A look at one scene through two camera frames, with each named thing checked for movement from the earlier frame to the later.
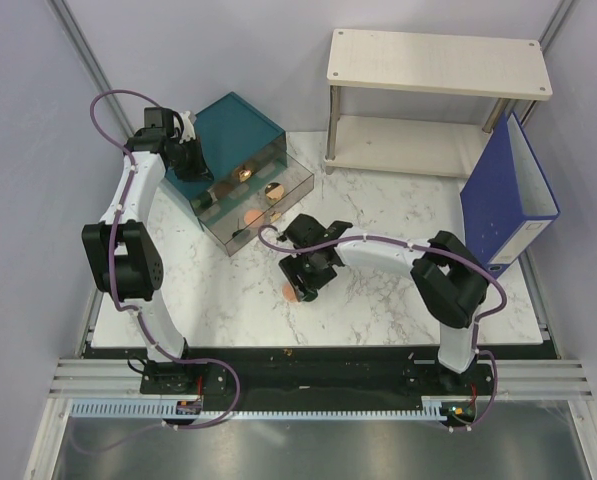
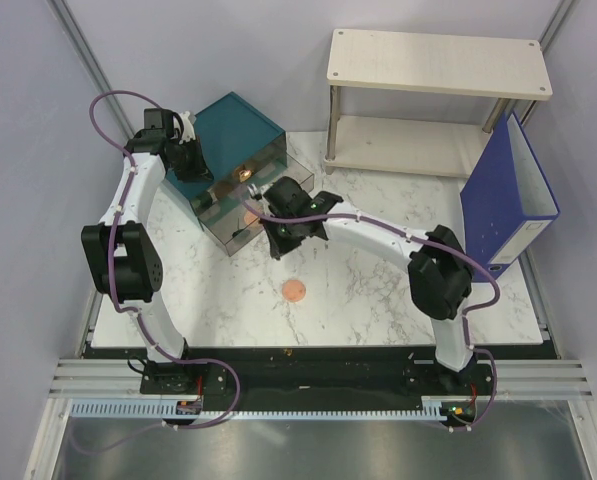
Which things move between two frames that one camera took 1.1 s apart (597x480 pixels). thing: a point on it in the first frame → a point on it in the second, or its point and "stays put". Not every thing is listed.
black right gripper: (292, 266) → (279, 247)
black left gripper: (201, 171) stays put
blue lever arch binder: (506, 199) stays put
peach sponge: (289, 292) stays put
